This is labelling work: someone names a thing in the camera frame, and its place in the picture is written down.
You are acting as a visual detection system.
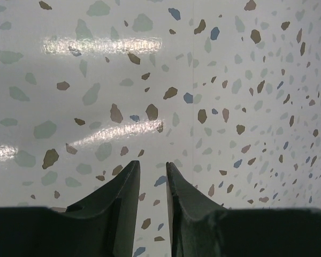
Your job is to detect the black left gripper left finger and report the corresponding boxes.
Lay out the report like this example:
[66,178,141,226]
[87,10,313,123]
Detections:
[0,161,140,256]

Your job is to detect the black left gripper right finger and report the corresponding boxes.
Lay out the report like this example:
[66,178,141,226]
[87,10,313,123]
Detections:
[166,162,321,256]

